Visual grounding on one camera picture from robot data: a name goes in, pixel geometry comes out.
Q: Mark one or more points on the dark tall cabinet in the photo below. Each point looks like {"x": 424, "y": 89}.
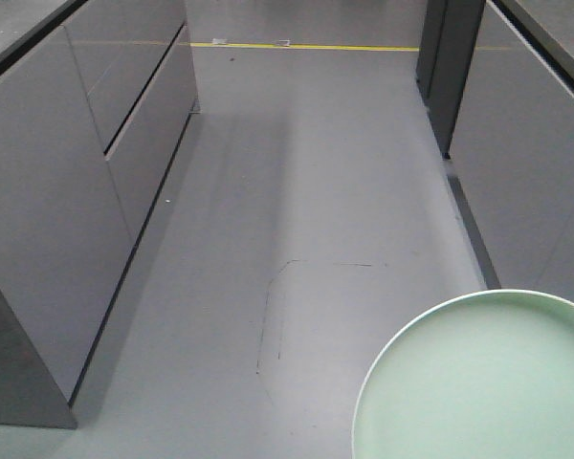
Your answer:
{"x": 445, "y": 53}

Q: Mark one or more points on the grey sink counter cabinet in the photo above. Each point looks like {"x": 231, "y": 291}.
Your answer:
{"x": 513, "y": 151}

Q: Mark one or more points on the grey drawer cabinet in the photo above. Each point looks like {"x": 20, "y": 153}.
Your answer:
{"x": 94, "y": 100}

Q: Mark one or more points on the light green round plate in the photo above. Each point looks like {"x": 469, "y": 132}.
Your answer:
{"x": 484, "y": 375}

